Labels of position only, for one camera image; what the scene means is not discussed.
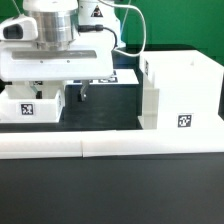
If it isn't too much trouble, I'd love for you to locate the white marker sheet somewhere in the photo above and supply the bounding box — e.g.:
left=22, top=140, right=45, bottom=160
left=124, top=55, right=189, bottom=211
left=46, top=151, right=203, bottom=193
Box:
left=66, top=68, right=140, bottom=86

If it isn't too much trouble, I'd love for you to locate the white front barrier rail right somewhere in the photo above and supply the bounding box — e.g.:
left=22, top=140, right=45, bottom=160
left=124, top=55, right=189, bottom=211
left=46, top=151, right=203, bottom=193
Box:
left=82, top=129, right=224, bottom=157

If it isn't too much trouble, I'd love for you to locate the white thin cable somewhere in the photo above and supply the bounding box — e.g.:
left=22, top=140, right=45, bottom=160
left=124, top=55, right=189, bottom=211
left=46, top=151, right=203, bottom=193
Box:
left=98, top=0, right=148, bottom=58

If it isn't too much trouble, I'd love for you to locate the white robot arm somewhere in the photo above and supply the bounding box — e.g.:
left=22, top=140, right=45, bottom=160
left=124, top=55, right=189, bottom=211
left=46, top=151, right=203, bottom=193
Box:
left=0, top=0, right=121, bottom=101

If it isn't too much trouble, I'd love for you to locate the black cable bundle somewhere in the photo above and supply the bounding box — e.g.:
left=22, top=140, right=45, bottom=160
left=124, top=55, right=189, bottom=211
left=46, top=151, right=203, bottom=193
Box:
left=77, top=24, right=119, bottom=51

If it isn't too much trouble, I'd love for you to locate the white front drawer box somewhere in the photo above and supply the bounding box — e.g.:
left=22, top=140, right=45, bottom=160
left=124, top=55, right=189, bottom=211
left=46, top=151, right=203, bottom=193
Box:
left=0, top=89, right=64, bottom=123

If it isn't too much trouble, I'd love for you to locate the white barrier rail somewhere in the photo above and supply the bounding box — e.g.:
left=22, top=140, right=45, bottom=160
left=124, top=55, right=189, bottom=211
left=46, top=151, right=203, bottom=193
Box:
left=82, top=129, right=224, bottom=157
left=0, top=132, right=83, bottom=159

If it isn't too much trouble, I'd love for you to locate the white drawer cabinet frame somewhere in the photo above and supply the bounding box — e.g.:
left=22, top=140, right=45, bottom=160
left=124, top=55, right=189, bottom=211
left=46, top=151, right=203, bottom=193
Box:
left=139, top=50, right=224, bottom=130

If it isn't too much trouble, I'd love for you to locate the white front barrier rail left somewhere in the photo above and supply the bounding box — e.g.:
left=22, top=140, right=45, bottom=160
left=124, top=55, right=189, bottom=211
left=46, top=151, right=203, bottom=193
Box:
left=0, top=132, right=83, bottom=159

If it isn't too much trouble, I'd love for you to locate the white rear drawer box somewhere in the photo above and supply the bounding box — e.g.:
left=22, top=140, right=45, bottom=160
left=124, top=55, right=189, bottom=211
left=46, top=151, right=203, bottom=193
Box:
left=5, top=81, right=64, bottom=99

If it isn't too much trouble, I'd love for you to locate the white drawer box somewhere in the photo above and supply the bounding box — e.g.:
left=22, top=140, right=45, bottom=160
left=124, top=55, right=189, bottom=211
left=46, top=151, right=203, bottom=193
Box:
left=0, top=89, right=64, bottom=123
left=5, top=81, right=64, bottom=99

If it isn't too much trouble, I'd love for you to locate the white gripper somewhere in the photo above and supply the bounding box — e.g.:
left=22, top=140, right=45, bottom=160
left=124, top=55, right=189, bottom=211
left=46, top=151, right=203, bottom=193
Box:
left=0, top=48, right=113, bottom=102

